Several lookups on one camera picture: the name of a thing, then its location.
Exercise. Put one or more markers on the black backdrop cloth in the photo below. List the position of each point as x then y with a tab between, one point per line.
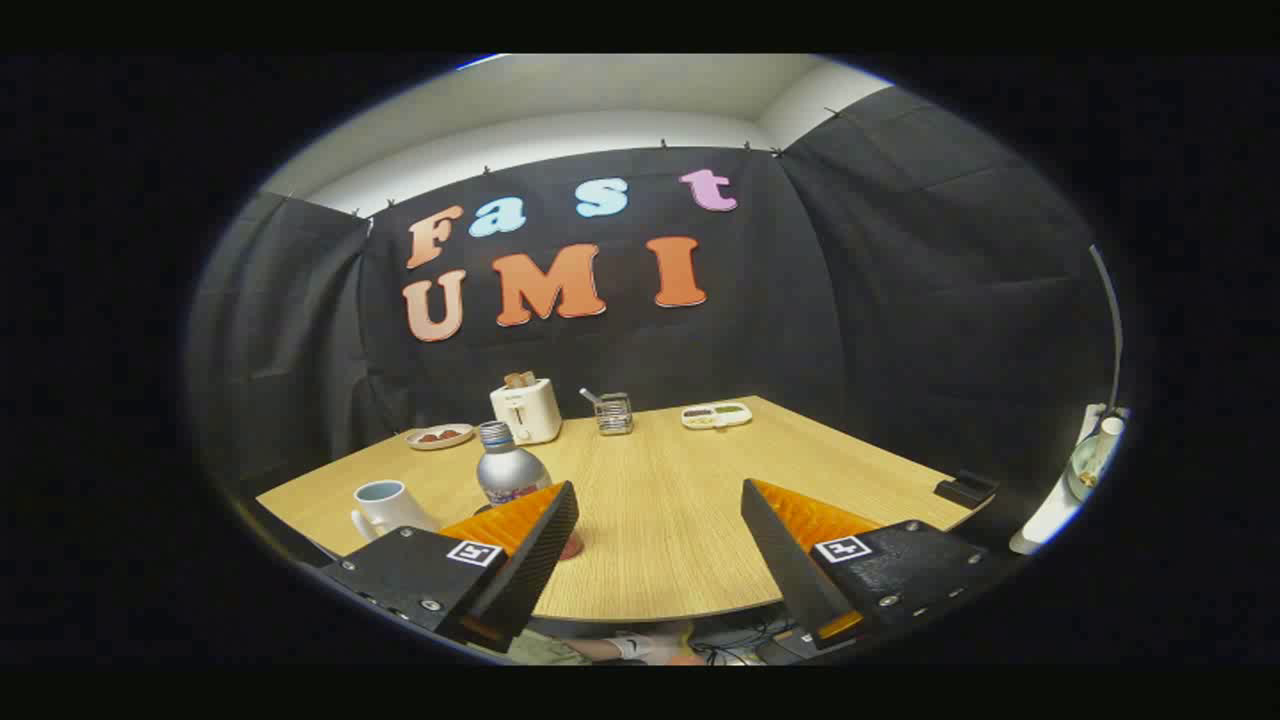
800	320

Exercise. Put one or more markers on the white ceramic cup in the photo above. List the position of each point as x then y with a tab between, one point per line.
392	506

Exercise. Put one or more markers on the toast slice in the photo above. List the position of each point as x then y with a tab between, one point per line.
519	379

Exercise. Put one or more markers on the black table-edge block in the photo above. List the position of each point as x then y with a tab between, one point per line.
965	489

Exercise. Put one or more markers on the dark brown round coaster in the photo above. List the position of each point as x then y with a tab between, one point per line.
572	547

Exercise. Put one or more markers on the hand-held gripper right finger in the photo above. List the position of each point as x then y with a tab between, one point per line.
785	560

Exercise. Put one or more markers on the white divided tray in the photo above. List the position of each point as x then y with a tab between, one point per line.
716	416

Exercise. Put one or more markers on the small round plate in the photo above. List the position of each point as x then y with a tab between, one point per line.
440	442

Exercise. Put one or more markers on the person's foot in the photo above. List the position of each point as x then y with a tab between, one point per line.
640	647

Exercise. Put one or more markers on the silver juice bottle red label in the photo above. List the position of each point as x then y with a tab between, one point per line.
510	468

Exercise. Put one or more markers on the metal spoon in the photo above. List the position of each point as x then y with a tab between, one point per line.
589	396

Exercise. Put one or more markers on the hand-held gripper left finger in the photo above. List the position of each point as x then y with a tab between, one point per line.
535	560

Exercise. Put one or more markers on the white toaster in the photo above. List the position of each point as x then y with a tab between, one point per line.
528	412

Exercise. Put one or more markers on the wooden table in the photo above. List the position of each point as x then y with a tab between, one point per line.
660	500

